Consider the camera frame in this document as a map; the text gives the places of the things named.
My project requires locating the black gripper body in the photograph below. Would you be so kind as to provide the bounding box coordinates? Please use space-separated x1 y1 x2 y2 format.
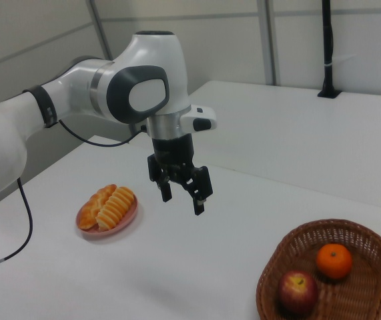
152 134 196 167

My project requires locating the striped toy bread roll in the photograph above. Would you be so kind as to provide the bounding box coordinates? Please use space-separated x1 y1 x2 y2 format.
95 186 135 233

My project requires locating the braided toy bread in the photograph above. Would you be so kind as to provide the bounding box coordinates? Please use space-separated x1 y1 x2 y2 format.
77 183 117 231

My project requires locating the red toy apple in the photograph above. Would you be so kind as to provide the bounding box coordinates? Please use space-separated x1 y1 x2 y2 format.
278 270 319 314

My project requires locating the toy orange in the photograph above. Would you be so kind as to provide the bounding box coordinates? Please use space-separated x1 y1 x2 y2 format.
316 243 354 279

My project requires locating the pink plate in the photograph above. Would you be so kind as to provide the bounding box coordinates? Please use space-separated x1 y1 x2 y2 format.
75 191 139 239

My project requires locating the brown woven basket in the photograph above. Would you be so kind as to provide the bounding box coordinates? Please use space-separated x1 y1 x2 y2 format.
256 218 381 320

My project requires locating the black pole stand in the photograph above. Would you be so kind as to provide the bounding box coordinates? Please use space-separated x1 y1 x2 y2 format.
316 0 342 99

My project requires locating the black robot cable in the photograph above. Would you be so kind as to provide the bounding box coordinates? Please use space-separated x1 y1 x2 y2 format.
0 119 146 270

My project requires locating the grey partition post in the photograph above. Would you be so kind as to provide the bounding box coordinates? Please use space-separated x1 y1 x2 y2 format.
262 0 282 86
88 0 113 61

